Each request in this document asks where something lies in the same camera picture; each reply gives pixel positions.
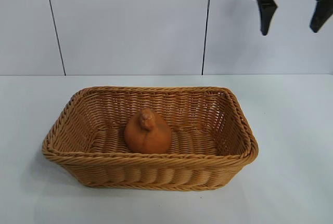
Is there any woven wicker basket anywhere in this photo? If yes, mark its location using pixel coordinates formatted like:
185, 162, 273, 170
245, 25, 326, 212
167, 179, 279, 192
42, 86, 260, 191

